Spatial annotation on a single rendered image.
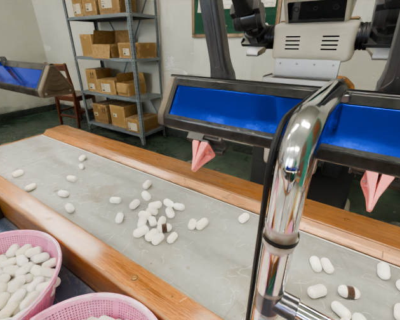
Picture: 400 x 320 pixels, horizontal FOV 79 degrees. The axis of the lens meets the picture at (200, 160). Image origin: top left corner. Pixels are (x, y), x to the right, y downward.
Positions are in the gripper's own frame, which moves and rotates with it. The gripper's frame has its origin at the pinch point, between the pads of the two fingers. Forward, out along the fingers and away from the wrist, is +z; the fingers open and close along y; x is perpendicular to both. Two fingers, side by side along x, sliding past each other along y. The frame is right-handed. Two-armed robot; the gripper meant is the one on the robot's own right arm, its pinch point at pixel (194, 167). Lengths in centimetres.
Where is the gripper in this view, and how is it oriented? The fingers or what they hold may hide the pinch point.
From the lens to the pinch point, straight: 63.8
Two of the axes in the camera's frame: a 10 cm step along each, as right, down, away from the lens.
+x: 3.6, 4.6, 8.1
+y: 8.3, 2.4, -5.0
